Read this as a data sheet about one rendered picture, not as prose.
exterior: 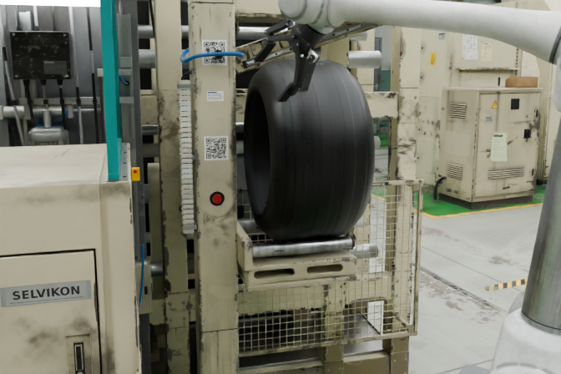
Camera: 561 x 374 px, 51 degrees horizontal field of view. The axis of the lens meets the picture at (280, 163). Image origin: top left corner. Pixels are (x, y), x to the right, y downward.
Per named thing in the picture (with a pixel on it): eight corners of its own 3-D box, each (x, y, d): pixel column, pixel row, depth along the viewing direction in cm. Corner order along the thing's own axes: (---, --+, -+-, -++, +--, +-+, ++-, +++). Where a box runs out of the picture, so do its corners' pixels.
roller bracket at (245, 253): (244, 273, 177) (243, 241, 175) (223, 236, 215) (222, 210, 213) (255, 272, 178) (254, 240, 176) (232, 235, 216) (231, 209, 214)
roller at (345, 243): (249, 260, 181) (249, 245, 180) (246, 255, 185) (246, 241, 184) (355, 251, 189) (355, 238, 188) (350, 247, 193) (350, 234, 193)
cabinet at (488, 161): (472, 210, 603) (478, 88, 583) (436, 199, 655) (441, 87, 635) (537, 202, 639) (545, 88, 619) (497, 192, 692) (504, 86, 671)
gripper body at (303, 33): (295, 7, 139) (275, 35, 145) (312, 34, 136) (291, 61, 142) (317, 10, 144) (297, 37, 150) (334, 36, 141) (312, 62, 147)
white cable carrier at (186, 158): (183, 233, 183) (179, 80, 175) (181, 229, 188) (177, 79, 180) (197, 232, 184) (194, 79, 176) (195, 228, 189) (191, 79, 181)
